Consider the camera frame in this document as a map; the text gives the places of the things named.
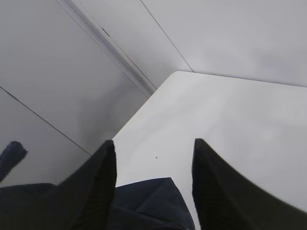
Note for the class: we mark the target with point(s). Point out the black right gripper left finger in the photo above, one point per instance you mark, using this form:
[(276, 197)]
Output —
[(82, 201)]

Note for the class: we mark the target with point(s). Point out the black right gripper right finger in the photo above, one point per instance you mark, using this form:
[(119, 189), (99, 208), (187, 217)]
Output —
[(226, 200)]

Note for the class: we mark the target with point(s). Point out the dark navy lunch bag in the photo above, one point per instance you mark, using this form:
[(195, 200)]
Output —
[(154, 204)]

